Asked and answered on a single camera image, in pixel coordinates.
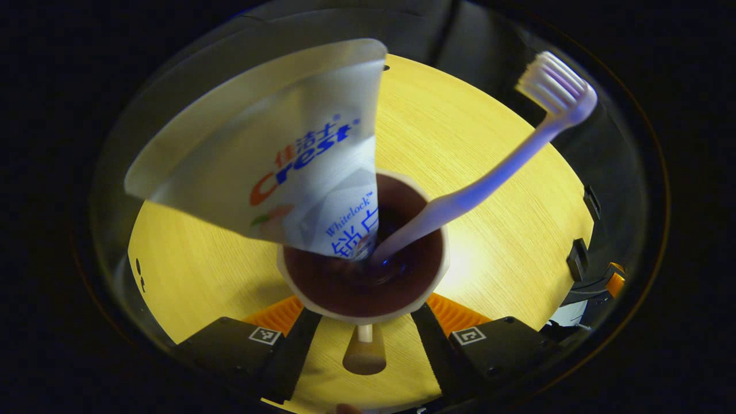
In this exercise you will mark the white toothbrush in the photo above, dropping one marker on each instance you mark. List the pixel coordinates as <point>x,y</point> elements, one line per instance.
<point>489,178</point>

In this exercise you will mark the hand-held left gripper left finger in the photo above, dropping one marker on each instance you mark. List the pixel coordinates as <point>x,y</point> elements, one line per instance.
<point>299,351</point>

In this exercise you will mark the black desk edge clamp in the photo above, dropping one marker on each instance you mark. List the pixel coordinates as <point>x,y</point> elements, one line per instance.
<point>592,202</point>
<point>577,260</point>

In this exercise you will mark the wooden desktop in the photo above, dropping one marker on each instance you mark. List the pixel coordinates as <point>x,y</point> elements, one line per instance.
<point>489,201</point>

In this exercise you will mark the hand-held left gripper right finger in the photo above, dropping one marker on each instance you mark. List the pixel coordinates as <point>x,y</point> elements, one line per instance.
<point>431,351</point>

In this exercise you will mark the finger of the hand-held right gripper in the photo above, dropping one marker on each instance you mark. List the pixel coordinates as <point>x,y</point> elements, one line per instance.
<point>615,282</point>

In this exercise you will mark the white toothpaste tube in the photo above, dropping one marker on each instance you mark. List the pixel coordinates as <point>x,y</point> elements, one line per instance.
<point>276,144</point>

